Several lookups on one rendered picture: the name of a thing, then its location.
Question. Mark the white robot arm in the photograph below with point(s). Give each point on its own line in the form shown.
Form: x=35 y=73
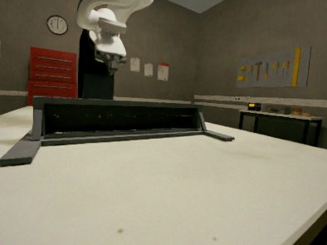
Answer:
x=110 y=19

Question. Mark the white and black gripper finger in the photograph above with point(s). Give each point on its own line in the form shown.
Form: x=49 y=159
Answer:
x=117 y=61
x=107 y=60

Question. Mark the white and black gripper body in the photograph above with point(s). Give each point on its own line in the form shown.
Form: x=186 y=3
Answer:
x=107 y=43

